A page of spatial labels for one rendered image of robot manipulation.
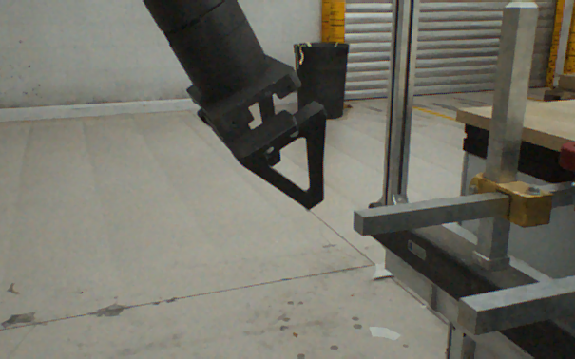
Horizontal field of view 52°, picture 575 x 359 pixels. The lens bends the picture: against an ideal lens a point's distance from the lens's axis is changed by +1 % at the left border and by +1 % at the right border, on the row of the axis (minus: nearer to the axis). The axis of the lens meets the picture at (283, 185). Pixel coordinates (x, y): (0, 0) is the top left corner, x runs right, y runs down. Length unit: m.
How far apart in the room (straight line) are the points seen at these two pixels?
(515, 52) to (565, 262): 0.46
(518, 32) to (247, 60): 0.62
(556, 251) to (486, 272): 0.24
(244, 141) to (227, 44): 0.07
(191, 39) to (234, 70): 0.04
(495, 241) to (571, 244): 0.22
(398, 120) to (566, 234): 0.39
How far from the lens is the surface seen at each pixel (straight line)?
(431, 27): 7.41
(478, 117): 1.34
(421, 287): 1.30
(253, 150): 0.38
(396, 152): 1.26
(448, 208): 0.91
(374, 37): 7.03
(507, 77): 0.98
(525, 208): 0.96
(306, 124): 0.39
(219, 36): 0.41
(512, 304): 0.68
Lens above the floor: 1.14
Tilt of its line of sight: 18 degrees down
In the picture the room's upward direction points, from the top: straight up
